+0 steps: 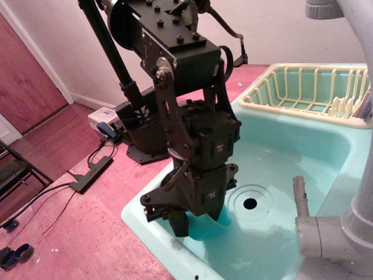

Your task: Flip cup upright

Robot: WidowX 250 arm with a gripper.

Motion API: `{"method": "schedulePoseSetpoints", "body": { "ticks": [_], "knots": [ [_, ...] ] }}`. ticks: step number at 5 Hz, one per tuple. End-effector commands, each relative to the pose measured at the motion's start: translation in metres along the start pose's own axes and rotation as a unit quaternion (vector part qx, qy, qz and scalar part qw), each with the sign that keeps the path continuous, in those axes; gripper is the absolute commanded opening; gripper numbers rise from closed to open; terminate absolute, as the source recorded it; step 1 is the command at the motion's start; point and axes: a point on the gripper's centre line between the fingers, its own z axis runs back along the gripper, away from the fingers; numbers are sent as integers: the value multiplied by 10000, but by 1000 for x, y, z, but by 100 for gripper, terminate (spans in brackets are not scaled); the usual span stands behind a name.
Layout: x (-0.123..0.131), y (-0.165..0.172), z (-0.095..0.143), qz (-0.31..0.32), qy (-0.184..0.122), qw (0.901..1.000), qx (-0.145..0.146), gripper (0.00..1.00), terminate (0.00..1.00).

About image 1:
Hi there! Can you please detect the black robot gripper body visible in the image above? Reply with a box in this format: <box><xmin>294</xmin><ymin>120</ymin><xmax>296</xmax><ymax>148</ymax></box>
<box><xmin>140</xmin><ymin>163</ymin><xmax>238</xmax><ymax>216</ymax></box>

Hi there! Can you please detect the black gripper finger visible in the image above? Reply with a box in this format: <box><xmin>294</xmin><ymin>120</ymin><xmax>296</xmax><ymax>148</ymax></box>
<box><xmin>145</xmin><ymin>206</ymin><xmax>189</xmax><ymax>237</ymax></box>
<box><xmin>207</xmin><ymin>201</ymin><xmax>224</xmax><ymax>221</ymax></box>

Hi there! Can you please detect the teal plastic cup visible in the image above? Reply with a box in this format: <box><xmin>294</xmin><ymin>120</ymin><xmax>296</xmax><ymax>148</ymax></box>
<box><xmin>186</xmin><ymin>205</ymin><xmax>232</xmax><ymax>241</ymax></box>

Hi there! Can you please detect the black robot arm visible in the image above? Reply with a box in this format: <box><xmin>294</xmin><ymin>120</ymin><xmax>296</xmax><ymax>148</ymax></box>
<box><xmin>105</xmin><ymin>1</ymin><xmax>241</xmax><ymax>237</ymax></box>

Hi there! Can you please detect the light green toy sink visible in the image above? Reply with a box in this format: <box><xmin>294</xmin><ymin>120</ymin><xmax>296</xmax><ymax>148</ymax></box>
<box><xmin>122</xmin><ymin>96</ymin><xmax>372</xmax><ymax>279</ymax></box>

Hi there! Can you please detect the black USB hub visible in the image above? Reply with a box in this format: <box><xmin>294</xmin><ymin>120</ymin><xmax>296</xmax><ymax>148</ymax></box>
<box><xmin>68</xmin><ymin>156</ymin><xmax>114</xmax><ymax>194</ymax></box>

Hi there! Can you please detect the blue adapter plug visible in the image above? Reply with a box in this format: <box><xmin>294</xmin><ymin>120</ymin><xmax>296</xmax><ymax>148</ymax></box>
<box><xmin>97</xmin><ymin>122</ymin><xmax>119</xmax><ymax>141</ymax></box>

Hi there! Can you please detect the grey toy faucet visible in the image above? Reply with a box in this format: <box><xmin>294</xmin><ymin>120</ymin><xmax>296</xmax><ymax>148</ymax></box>
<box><xmin>293</xmin><ymin>1</ymin><xmax>372</xmax><ymax>279</ymax></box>

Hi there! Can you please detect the white cardboard box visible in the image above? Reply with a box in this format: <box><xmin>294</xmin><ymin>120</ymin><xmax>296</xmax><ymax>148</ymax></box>
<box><xmin>87</xmin><ymin>107</ymin><xmax>122</xmax><ymax>136</ymax></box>

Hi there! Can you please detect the cream plastic dish rack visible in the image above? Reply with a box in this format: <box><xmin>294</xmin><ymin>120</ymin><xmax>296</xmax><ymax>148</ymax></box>
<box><xmin>239</xmin><ymin>63</ymin><xmax>372</xmax><ymax>129</ymax></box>

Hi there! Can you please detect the black folding chair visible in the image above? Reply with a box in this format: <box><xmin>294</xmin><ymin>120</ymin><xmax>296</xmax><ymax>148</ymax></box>
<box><xmin>0</xmin><ymin>141</ymin><xmax>55</xmax><ymax>233</ymax></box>

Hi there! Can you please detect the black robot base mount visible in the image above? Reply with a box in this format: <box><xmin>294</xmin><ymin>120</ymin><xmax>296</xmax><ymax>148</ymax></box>
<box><xmin>76</xmin><ymin>0</ymin><xmax>188</xmax><ymax>166</ymax></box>

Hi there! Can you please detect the black ring right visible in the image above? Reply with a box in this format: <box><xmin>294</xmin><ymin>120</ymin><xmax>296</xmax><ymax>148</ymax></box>
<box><xmin>14</xmin><ymin>243</ymin><xmax>35</xmax><ymax>264</ymax></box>

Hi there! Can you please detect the black ring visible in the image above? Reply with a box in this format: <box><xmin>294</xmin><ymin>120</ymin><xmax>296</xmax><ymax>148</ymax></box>
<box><xmin>14</xmin><ymin>243</ymin><xmax>35</xmax><ymax>264</ymax></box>
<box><xmin>0</xmin><ymin>247</ymin><xmax>16</xmax><ymax>270</ymax></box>

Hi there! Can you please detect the thick black floor cable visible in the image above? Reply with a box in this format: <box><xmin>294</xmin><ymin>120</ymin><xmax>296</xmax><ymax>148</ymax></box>
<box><xmin>0</xmin><ymin>182</ymin><xmax>73</xmax><ymax>228</ymax></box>

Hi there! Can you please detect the black ring left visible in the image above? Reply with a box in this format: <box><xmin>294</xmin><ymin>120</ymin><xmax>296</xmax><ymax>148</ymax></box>
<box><xmin>0</xmin><ymin>247</ymin><xmax>16</xmax><ymax>270</ymax></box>

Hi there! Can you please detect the black gooseneck clamp mount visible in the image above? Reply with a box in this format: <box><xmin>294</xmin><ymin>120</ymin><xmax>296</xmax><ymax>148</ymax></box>
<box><xmin>195</xmin><ymin>0</ymin><xmax>248</xmax><ymax>68</ymax></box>

